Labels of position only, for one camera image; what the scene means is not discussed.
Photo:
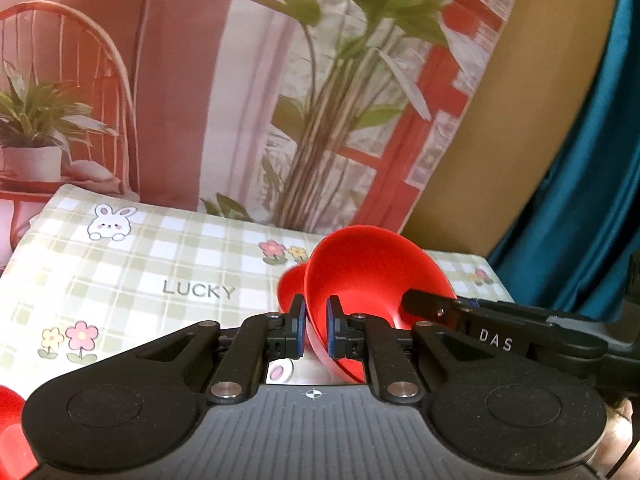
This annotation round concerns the wooden panel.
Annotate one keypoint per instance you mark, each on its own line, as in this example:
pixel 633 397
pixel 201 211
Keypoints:
pixel 515 110

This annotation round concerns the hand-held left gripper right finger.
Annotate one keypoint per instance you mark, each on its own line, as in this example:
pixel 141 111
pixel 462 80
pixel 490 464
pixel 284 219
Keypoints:
pixel 335 327

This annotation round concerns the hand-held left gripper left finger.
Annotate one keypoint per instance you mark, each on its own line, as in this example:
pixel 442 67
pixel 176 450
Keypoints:
pixel 299 325

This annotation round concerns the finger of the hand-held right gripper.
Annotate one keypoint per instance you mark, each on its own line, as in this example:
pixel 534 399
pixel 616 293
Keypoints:
pixel 500 332

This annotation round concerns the printed wall tapestry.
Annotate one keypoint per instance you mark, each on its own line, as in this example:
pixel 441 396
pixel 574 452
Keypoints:
pixel 225 85

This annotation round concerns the checkered printed tablecloth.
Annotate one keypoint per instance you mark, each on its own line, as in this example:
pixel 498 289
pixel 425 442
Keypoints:
pixel 125 285

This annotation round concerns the red plastic bowl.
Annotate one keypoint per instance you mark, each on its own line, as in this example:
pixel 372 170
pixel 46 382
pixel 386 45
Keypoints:
pixel 291 290
pixel 370 280
pixel 12 435

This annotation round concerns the teal curtain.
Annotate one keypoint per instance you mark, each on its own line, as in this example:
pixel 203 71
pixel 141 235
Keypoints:
pixel 585 185

